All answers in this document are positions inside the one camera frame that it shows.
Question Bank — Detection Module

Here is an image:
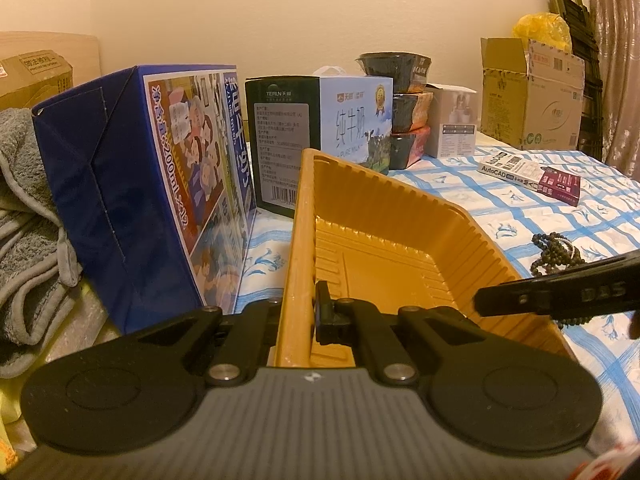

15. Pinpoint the bottom red instant noodle bowl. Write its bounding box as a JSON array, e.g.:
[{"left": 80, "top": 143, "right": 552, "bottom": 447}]
[{"left": 390, "top": 126, "right": 431, "bottom": 170}]

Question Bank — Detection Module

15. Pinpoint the top black instant noodle bowl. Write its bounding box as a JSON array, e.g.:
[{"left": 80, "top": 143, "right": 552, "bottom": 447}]
[{"left": 357, "top": 52, "right": 432, "bottom": 93}]

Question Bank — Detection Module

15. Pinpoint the beige curtain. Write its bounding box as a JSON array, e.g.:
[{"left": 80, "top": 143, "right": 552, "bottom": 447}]
[{"left": 590, "top": 0, "right": 639, "bottom": 180}]

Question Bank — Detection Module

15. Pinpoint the yellow plastic bag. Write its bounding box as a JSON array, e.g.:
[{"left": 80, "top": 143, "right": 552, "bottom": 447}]
[{"left": 512, "top": 12, "right": 573, "bottom": 53}]

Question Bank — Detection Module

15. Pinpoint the light blue milk gift box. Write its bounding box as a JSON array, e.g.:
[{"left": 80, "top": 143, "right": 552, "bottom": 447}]
[{"left": 245, "top": 73, "right": 393, "bottom": 218}]

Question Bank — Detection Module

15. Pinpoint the open cardboard box right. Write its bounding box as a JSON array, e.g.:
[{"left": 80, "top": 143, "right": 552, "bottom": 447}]
[{"left": 480, "top": 38, "right": 585, "bottom": 151}]

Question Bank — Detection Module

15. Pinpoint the small white product box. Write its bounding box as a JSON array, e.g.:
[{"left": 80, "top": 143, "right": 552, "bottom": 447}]
[{"left": 425, "top": 84, "right": 478, "bottom": 158}]

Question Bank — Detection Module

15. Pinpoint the maroon book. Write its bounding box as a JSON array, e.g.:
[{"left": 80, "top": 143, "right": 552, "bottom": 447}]
[{"left": 537, "top": 167, "right": 582, "bottom": 206}]

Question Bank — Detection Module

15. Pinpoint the white AutoCAD book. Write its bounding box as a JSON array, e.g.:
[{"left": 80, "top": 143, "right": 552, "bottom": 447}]
[{"left": 477, "top": 152, "right": 544, "bottom": 191}]

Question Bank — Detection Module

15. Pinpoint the dark wooden bead necklace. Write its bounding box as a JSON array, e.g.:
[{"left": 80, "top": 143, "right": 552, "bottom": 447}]
[{"left": 528, "top": 231, "right": 597, "bottom": 331}]

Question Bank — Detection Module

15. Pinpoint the grey folded towel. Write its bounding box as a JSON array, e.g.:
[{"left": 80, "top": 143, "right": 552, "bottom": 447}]
[{"left": 1, "top": 108, "right": 81, "bottom": 379}]

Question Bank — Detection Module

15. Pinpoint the middle orange instant noodle bowl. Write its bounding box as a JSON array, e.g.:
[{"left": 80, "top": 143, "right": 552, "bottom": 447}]
[{"left": 392, "top": 91, "right": 433, "bottom": 133}]

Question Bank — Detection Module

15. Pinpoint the blue illustrated milk carton box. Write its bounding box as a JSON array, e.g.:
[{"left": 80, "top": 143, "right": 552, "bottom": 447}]
[{"left": 32, "top": 64, "right": 256, "bottom": 334}]

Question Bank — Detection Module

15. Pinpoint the blue checked bed sheet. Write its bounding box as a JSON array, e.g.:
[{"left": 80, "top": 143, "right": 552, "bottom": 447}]
[{"left": 229, "top": 142, "right": 640, "bottom": 456}]

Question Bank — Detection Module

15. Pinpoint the brown cardboard box left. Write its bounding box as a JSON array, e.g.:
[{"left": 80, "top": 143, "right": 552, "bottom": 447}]
[{"left": 0, "top": 50, "right": 74, "bottom": 110}]

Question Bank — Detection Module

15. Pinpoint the yellow plastic tray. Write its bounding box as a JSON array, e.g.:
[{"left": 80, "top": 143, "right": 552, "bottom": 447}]
[{"left": 273, "top": 148, "right": 574, "bottom": 367}]

